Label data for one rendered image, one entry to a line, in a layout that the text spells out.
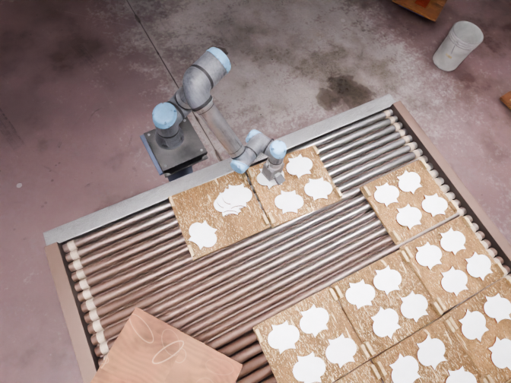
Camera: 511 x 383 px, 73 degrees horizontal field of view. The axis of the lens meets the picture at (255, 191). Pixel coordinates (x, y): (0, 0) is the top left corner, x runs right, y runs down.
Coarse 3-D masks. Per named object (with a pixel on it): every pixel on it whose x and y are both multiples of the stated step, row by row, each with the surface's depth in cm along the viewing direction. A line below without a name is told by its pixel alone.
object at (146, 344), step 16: (128, 320) 141; (144, 320) 141; (160, 320) 142; (128, 336) 138; (144, 336) 139; (160, 336) 139; (176, 336) 140; (112, 352) 136; (128, 352) 136; (144, 352) 137; (160, 352) 137; (176, 352) 138; (192, 352) 138; (208, 352) 139; (112, 368) 134; (128, 368) 134; (144, 368) 135; (160, 368) 135; (176, 368) 136; (192, 368) 136; (208, 368) 136; (224, 368) 137; (240, 368) 137
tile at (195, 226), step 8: (192, 224) 168; (200, 224) 168; (192, 232) 166; (200, 232) 167; (208, 232) 167; (192, 240) 165; (200, 240) 165; (208, 240) 165; (216, 240) 166; (200, 248) 164
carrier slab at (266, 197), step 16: (288, 160) 187; (320, 160) 188; (256, 176) 182; (288, 176) 183; (304, 176) 184; (320, 176) 185; (256, 192) 178; (272, 192) 179; (304, 192) 180; (272, 208) 175; (304, 208) 177; (320, 208) 179; (272, 224) 172
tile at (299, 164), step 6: (300, 156) 187; (294, 162) 185; (300, 162) 186; (306, 162) 186; (288, 168) 184; (294, 168) 184; (300, 168) 184; (306, 168) 185; (294, 174) 183; (300, 174) 183
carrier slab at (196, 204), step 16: (224, 176) 180; (240, 176) 181; (192, 192) 175; (208, 192) 176; (176, 208) 171; (192, 208) 172; (208, 208) 173; (256, 208) 175; (208, 224) 170; (224, 224) 170; (240, 224) 171; (256, 224) 172; (224, 240) 167
